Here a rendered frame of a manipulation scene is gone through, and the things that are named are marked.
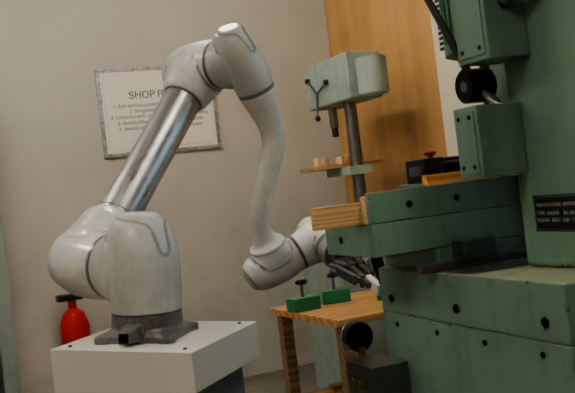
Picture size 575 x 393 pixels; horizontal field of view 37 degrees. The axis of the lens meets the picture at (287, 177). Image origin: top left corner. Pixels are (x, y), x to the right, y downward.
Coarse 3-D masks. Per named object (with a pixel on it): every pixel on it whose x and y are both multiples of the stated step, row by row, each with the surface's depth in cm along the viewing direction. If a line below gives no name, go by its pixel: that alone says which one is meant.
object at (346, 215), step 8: (312, 208) 152; (320, 208) 152; (328, 208) 152; (336, 208) 153; (344, 208) 153; (352, 208) 154; (360, 208) 154; (312, 216) 152; (320, 216) 152; (328, 216) 152; (336, 216) 153; (344, 216) 153; (352, 216) 154; (360, 216) 154; (312, 224) 152; (320, 224) 151; (328, 224) 152; (336, 224) 153; (344, 224) 153; (352, 224) 154; (360, 224) 154
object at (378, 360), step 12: (348, 360) 173; (360, 360) 172; (372, 360) 170; (384, 360) 169; (396, 360) 168; (348, 372) 174; (360, 372) 168; (372, 372) 163; (384, 372) 164; (396, 372) 165; (408, 372) 166; (348, 384) 174; (360, 384) 168; (372, 384) 164; (384, 384) 164; (396, 384) 165; (408, 384) 166
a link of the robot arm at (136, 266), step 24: (120, 216) 188; (144, 216) 186; (120, 240) 183; (144, 240) 183; (168, 240) 186; (96, 264) 188; (120, 264) 183; (144, 264) 182; (168, 264) 185; (96, 288) 190; (120, 288) 183; (144, 288) 182; (168, 288) 184; (120, 312) 184; (144, 312) 182; (168, 312) 184
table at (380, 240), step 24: (432, 216) 156; (456, 216) 158; (480, 216) 159; (504, 216) 161; (336, 240) 166; (360, 240) 156; (384, 240) 152; (408, 240) 154; (432, 240) 155; (456, 240) 157
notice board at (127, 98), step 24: (96, 72) 439; (120, 72) 444; (144, 72) 449; (120, 96) 443; (144, 96) 448; (120, 120) 442; (144, 120) 448; (216, 120) 464; (120, 144) 442; (192, 144) 458; (216, 144) 463
